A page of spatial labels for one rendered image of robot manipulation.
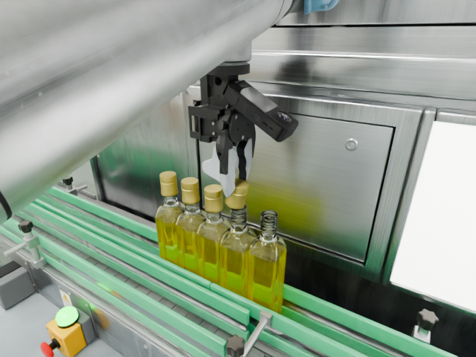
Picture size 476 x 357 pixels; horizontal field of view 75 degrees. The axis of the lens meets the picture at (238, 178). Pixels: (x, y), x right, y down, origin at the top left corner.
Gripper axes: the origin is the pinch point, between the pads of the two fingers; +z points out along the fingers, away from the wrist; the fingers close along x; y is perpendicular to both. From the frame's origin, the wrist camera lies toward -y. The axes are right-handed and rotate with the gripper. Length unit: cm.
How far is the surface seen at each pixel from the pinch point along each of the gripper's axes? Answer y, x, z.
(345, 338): -21.4, -3.5, 27.7
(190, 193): 10.3, 0.8, 3.8
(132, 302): 17.4, 13.1, 25.5
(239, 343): -9.2, 14.7, 17.1
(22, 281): 58, 17, 37
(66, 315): 33, 19, 33
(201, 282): 6.5, 3.9, 22.0
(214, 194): 4.4, 0.9, 2.4
